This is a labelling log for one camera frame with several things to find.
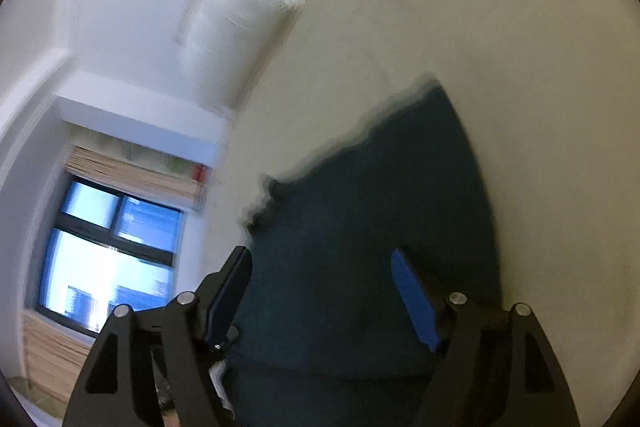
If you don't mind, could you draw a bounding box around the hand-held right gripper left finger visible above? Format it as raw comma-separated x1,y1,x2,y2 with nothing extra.
62,246,252,427

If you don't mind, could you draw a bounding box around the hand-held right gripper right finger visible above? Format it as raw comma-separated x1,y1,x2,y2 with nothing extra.
391,248,581,427

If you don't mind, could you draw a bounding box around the dark green fleece garment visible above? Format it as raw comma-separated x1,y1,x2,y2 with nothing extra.
227,74,503,427

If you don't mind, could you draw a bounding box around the black framed window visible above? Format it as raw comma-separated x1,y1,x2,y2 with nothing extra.
37,177,186,338

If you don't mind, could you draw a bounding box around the beige curtain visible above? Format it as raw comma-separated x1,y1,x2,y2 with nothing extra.
65,144,206,212

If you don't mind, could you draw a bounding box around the white pillow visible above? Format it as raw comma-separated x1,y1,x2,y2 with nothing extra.
175,0,307,112

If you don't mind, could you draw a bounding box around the bed with beige sheet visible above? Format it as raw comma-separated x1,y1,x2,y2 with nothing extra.
220,0,640,427

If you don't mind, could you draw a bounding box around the white wall shelf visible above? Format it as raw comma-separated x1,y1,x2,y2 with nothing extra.
72,129,221,182

